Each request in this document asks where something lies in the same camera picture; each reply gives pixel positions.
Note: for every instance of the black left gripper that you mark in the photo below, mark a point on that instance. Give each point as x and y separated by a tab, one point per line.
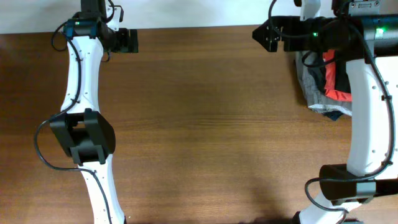
123	45

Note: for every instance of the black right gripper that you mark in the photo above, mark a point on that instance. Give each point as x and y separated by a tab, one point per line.
288	25

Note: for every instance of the black polo shirt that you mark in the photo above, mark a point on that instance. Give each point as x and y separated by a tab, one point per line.
341	78

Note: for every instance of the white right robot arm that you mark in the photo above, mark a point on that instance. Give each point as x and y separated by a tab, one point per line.
365	41

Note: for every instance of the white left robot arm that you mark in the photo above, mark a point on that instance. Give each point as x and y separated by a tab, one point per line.
82	132

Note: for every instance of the grey folded garment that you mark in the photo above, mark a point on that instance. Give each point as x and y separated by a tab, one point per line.
312	83

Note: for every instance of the red folded shirt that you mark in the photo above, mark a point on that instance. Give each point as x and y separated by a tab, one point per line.
329	87

